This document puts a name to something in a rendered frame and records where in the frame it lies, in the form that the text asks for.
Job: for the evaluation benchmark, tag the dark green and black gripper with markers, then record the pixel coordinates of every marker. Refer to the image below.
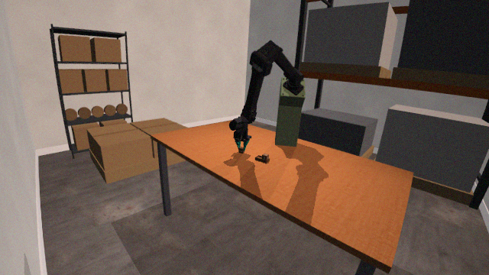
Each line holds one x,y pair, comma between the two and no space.
246,140

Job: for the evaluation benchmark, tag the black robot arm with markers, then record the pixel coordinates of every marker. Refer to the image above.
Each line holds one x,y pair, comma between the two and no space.
261,61

